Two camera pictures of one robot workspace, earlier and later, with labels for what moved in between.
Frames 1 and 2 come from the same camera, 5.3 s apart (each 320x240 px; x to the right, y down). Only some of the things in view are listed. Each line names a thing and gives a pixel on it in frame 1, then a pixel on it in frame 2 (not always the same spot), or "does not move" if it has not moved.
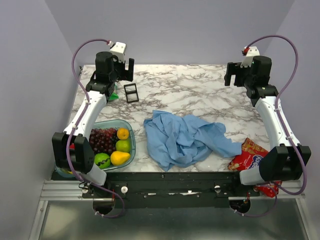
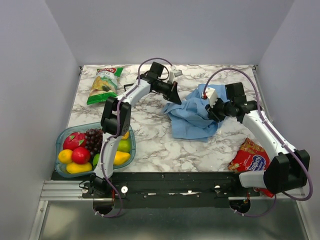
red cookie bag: (252, 153) does not move
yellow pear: (118, 158) does not move
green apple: (123, 145) does not move
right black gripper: (233, 69) -> (212, 112)
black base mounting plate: (170, 190) does not move
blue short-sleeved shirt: (176, 139) -> (189, 120)
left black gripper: (127, 75) -> (171, 93)
